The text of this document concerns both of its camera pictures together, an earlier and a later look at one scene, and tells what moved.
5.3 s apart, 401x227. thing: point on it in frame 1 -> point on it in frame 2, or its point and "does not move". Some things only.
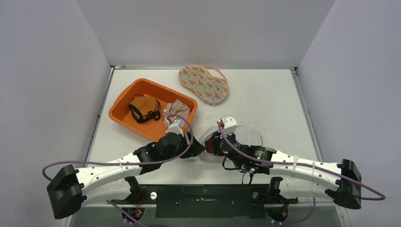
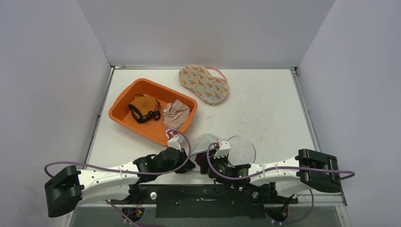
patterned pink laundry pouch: (196, 78) does not move
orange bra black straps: (144, 108) does not move
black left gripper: (195, 148) -> (189, 166)
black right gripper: (216, 141) -> (205, 164)
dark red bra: (209, 145) -> (199, 159)
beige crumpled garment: (175, 111) does not move
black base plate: (241, 201) does not move
